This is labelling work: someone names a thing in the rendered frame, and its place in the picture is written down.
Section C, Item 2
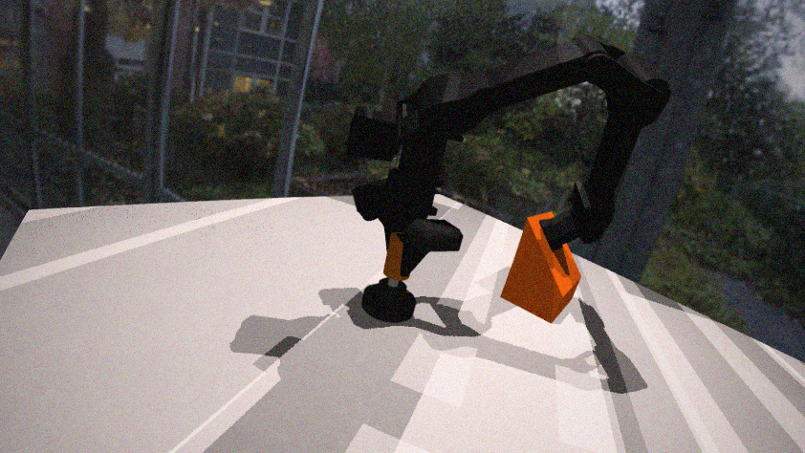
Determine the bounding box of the orange knob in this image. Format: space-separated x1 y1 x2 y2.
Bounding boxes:
383 232 410 281

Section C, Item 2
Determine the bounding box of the black round pedestal with silver shaft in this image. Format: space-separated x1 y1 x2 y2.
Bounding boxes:
361 278 417 322

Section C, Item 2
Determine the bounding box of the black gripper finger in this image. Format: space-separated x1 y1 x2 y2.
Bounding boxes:
397 233 429 277
378 217 409 253

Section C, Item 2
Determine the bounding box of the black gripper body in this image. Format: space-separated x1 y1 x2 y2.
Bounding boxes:
384 163 463 252

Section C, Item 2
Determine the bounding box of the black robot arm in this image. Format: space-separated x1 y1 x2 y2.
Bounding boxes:
345 34 671 251

